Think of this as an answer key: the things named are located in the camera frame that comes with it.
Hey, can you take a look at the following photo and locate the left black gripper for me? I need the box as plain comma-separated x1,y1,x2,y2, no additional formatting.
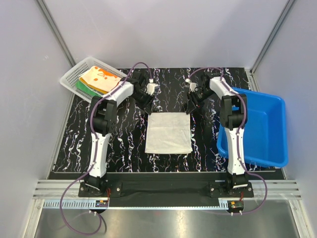
131,90,155,115

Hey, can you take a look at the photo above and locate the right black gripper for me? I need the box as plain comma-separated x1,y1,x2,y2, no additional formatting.
186,88,214,115

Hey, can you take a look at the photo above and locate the grey white towel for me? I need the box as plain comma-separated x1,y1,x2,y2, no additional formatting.
145,112,192,155

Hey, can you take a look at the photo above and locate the orange floral towel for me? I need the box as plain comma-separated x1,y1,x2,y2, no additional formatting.
79,66,122,94

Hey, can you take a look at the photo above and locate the green microfiber towel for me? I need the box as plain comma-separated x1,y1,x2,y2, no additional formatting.
75,80,101,97

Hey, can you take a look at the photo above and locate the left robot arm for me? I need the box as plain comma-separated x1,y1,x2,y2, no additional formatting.
83,72,159,196

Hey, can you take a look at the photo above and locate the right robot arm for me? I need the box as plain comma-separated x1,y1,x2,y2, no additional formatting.
185,72,249,197

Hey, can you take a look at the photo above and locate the white perforated plastic basket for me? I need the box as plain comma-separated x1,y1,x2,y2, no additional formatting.
59,57,127,103

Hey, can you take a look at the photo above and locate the blue plastic bin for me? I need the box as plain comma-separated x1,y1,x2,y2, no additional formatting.
217,88,288,168

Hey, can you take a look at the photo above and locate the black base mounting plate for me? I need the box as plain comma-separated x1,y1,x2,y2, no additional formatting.
78,172,254,209

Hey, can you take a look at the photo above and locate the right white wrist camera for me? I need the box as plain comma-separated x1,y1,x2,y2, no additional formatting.
185,78,198,92

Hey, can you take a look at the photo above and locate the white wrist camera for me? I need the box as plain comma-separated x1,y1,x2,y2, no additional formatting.
146,79,159,96
185,78,198,92

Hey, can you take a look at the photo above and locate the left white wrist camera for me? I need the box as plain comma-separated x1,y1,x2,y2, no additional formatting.
146,79,159,96

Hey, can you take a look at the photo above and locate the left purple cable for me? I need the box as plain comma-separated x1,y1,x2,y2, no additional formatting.
59,61,154,236

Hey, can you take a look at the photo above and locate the aluminium frame rail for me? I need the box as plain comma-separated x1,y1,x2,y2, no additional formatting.
33,180,301,210

